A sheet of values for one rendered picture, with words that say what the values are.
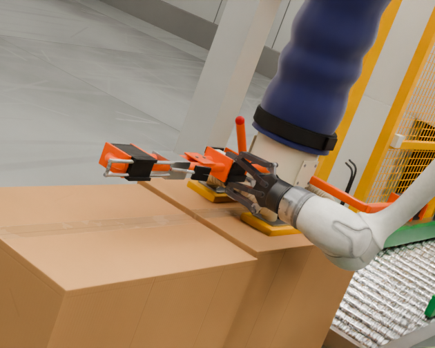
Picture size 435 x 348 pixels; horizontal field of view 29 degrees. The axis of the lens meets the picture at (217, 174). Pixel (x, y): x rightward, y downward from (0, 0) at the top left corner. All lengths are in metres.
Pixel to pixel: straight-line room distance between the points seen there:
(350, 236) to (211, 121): 1.92
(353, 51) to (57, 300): 1.02
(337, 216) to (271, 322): 0.46
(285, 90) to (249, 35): 1.49
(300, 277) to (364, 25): 0.66
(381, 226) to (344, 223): 0.18
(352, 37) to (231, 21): 1.58
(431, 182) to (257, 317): 0.55
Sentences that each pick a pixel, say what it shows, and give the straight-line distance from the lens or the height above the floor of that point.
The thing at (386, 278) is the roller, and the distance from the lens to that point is 3.55.
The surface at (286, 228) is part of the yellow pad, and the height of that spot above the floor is 0.97.
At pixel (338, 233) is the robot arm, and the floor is 1.09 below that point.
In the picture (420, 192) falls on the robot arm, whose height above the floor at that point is 1.22.
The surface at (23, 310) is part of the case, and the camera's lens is 1.53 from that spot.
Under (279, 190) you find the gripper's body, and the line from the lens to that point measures 1.89.
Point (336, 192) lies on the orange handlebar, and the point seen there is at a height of 1.08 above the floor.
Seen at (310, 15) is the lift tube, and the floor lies 1.48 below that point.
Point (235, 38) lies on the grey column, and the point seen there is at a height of 1.22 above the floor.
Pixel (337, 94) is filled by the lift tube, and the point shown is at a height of 1.32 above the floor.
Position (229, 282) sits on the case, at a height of 0.89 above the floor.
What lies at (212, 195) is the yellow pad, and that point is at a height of 0.97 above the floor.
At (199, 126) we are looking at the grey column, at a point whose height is 0.80.
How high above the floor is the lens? 1.57
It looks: 15 degrees down
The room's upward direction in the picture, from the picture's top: 21 degrees clockwise
